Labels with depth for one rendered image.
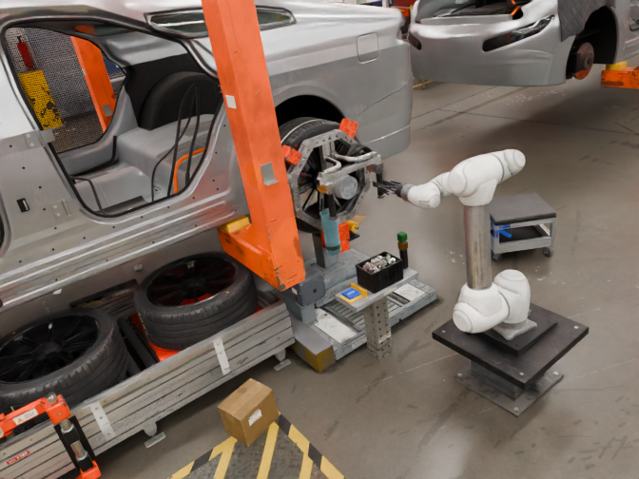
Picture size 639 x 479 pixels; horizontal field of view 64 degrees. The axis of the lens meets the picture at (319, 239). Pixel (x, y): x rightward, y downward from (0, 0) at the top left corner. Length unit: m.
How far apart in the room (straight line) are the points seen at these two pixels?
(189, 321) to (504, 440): 1.57
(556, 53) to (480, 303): 3.16
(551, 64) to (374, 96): 2.09
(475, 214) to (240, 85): 1.09
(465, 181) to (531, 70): 3.03
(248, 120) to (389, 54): 1.40
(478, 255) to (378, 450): 0.97
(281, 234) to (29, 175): 1.14
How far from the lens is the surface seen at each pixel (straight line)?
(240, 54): 2.22
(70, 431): 2.53
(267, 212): 2.39
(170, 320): 2.70
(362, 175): 3.06
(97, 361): 2.63
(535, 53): 4.93
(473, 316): 2.24
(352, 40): 3.21
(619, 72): 5.84
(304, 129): 2.84
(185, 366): 2.61
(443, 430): 2.53
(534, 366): 2.41
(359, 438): 2.51
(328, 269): 3.25
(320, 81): 3.08
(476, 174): 2.03
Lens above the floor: 1.89
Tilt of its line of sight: 27 degrees down
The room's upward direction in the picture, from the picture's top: 9 degrees counter-clockwise
